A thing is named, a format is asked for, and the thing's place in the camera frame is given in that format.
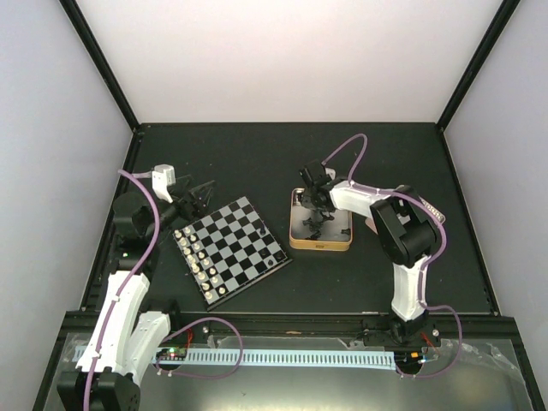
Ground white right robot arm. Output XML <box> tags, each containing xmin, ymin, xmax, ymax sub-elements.
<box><xmin>302</xmin><ymin>174</ymin><xmax>447</xmax><ymax>345</ymax></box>

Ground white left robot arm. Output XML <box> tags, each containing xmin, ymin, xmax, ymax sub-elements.
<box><xmin>57</xmin><ymin>176</ymin><xmax>215</xmax><ymax>410</ymax></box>

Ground black pieces in tin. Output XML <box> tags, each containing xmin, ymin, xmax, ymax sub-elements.
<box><xmin>302</xmin><ymin>212</ymin><xmax>352</xmax><ymax>242</ymax></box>

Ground white chess piece row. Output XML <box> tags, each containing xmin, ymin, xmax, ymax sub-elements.
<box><xmin>173</xmin><ymin>226</ymin><xmax>228</xmax><ymax>307</ymax></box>

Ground gold metal tin base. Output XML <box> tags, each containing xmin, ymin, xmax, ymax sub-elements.
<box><xmin>289</xmin><ymin>188</ymin><xmax>354</xmax><ymax>252</ymax></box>

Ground black and grey chessboard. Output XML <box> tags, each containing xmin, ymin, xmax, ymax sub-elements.
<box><xmin>178</xmin><ymin>196</ymin><xmax>292</xmax><ymax>311</ymax></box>

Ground silver tin lid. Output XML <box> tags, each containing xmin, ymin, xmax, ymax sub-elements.
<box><xmin>365</xmin><ymin>197</ymin><xmax>446</xmax><ymax>234</ymax></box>

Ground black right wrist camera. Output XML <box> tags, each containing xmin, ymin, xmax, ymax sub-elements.
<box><xmin>299</xmin><ymin>160</ymin><xmax>335</xmax><ymax>188</ymax></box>

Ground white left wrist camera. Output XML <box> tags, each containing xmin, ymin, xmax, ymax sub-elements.
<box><xmin>152</xmin><ymin>164</ymin><xmax>176</xmax><ymax>203</ymax></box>

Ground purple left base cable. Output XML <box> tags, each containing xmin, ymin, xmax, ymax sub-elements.
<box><xmin>154</xmin><ymin>316</ymin><xmax>245</xmax><ymax>380</ymax></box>

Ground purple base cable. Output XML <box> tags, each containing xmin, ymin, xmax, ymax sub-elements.
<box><xmin>396</xmin><ymin>304</ymin><xmax>463</xmax><ymax>380</ymax></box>
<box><xmin>154</xmin><ymin>316</ymin><xmax>245</xmax><ymax>380</ymax></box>

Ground light blue cable duct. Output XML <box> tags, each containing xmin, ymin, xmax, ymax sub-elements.
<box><xmin>151</xmin><ymin>347</ymin><xmax>396</xmax><ymax>371</ymax></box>

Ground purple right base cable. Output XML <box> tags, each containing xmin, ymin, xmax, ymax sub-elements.
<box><xmin>396</xmin><ymin>304</ymin><xmax>463</xmax><ymax>380</ymax></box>

